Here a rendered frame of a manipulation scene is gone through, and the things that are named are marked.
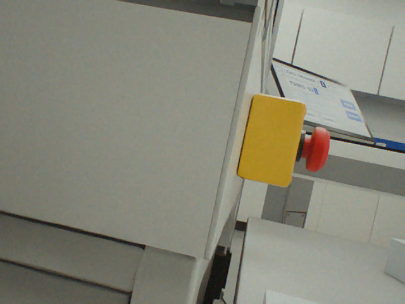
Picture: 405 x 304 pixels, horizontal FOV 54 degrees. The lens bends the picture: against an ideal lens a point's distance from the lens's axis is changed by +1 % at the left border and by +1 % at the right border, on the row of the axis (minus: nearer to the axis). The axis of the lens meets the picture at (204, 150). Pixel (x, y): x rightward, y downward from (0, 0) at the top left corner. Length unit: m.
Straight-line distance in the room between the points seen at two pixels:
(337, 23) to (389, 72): 0.70
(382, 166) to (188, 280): 0.40
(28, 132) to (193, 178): 0.10
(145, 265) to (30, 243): 0.07
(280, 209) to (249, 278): 1.28
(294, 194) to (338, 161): 1.07
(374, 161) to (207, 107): 0.39
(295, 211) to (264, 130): 1.36
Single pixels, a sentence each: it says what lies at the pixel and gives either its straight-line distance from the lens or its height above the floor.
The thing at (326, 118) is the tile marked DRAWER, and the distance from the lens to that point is 1.58.
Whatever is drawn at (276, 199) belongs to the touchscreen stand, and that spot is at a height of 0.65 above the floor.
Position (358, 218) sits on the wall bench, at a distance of 3.99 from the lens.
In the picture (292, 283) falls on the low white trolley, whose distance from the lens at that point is 0.36.
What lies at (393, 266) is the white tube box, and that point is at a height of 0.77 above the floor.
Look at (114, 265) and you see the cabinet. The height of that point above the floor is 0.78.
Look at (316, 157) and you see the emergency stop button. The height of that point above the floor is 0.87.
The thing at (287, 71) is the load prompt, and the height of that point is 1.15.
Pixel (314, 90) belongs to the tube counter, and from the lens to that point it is 1.65.
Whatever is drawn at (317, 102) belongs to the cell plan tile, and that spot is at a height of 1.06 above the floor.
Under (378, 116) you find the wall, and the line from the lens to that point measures 4.71.
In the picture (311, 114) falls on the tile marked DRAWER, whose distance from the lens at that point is 1.52.
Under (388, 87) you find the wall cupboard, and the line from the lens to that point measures 4.38.
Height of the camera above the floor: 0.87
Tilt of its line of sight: 3 degrees down
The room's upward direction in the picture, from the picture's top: 11 degrees clockwise
